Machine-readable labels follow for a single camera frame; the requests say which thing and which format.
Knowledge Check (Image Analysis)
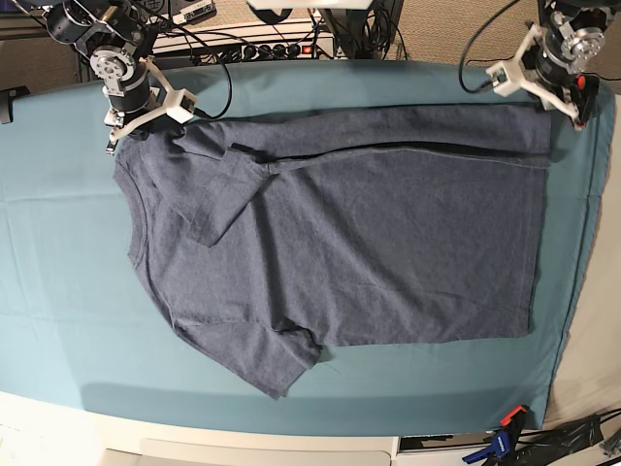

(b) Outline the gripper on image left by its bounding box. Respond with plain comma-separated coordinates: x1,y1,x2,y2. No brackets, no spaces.
102,55,185,155

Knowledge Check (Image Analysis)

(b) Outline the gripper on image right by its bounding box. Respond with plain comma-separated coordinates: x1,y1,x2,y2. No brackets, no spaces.
515,21,583,130

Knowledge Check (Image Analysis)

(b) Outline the blue-grey heathered T-shirt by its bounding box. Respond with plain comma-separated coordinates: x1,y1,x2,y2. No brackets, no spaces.
114,104,552,398

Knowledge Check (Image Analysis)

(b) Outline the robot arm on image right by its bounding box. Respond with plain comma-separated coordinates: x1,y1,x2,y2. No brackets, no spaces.
514,1,620,129

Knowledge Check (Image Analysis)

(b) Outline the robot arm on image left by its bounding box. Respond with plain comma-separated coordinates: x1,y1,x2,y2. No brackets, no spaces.
44,1,197,153

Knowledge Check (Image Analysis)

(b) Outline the orange black clamp top right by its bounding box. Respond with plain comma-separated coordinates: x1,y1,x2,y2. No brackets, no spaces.
570,75,600,129

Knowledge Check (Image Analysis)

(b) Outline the white power strip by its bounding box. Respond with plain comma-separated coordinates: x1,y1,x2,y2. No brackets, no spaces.
153,31,336,64

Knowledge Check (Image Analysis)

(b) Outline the black clamp left edge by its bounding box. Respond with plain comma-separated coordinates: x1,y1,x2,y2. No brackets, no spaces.
0,85,30,124

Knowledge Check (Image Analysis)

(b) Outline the teal table cloth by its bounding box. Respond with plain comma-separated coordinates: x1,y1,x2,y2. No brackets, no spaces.
1,61,615,436

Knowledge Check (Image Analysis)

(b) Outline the orange blue clamp bottom right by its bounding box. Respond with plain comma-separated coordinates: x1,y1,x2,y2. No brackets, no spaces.
462,405,530,465

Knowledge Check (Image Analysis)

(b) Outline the black bag bottom right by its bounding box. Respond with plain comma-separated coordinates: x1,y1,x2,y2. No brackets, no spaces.
508,409,620,465

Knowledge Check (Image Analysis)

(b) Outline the white drawer unit front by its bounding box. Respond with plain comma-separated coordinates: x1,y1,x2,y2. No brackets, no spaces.
98,438,482,465

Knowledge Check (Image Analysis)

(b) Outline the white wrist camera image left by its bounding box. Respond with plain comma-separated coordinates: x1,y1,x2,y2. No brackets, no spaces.
166,88,198,123

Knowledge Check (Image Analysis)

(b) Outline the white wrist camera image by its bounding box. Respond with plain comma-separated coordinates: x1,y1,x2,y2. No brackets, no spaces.
166,88,198,123
485,60,523,97

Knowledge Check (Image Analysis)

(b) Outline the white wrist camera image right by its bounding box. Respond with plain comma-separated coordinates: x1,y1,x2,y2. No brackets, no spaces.
485,60,523,97

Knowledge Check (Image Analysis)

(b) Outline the black camera cable image left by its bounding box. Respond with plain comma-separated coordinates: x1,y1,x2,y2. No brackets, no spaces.
147,11,233,121

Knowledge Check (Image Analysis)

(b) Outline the white overhead mount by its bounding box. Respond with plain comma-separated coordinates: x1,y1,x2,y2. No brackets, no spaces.
247,0,373,10

